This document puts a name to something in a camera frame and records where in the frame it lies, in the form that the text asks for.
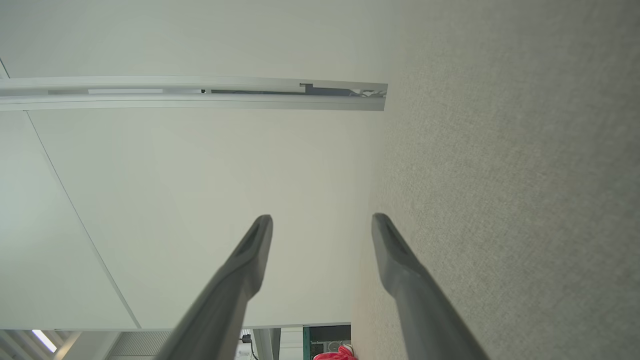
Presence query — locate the ceiling light panel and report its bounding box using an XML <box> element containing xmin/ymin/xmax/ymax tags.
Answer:
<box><xmin>31</xmin><ymin>329</ymin><xmax>59</xmax><ymax>354</ymax></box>

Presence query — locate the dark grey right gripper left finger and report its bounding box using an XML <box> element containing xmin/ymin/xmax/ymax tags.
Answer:
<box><xmin>155</xmin><ymin>214</ymin><xmax>274</xmax><ymax>360</ymax></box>

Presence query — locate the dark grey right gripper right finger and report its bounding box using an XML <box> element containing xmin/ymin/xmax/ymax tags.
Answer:
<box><xmin>371</xmin><ymin>213</ymin><xmax>491</xmax><ymax>360</ymax></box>

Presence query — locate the grey aluminium partition post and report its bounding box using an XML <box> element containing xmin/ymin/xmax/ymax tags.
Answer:
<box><xmin>0</xmin><ymin>75</ymin><xmax>389</xmax><ymax>112</ymax></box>

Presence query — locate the black computer tower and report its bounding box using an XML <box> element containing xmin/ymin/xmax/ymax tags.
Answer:
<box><xmin>309</xmin><ymin>325</ymin><xmax>352</xmax><ymax>359</ymax></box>

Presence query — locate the red and white basketball jersey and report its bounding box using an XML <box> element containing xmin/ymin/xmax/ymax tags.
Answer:
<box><xmin>313</xmin><ymin>344</ymin><xmax>357</xmax><ymax>360</ymax></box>

